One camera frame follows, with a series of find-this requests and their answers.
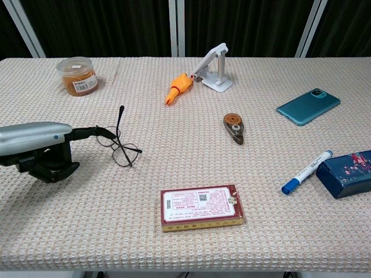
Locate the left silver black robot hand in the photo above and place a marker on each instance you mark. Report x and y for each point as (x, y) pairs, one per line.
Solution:
(32, 137)

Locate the thin black eyeglasses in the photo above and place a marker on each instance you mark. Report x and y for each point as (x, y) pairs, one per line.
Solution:
(121, 109)

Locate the clear jar of rubber bands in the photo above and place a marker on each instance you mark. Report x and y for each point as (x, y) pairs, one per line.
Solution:
(77, 82)

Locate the dark green curtain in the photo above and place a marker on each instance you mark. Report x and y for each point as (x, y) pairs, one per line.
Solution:
(101, 26)

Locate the orange rubber chicken toy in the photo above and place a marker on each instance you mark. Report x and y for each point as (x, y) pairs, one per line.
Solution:
(180, 84)

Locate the red playing card box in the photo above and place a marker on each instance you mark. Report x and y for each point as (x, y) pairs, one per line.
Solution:
(203, 205)

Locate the beige waffle tablecloth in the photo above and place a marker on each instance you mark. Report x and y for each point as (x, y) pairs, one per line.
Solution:
(185, 249)

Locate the white folding phone stand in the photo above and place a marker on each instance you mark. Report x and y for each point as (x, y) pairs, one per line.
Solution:
(220, 81)

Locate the brown correction tape dispenser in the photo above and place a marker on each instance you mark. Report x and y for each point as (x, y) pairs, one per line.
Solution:
(232, 121)

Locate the blue white marker pen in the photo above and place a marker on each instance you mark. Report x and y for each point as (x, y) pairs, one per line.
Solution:
(304, 173)

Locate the teal smartphone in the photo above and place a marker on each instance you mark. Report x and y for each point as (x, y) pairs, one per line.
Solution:
(307, 107)

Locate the dark blue floral box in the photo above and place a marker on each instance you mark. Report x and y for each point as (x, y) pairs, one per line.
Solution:
(345, 176)

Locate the white slanted frame post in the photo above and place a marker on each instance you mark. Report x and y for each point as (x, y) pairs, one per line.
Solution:
(24, 27)
(311, 29)

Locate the white upright frame post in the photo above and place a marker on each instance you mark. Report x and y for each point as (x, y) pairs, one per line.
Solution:
(177, 29)

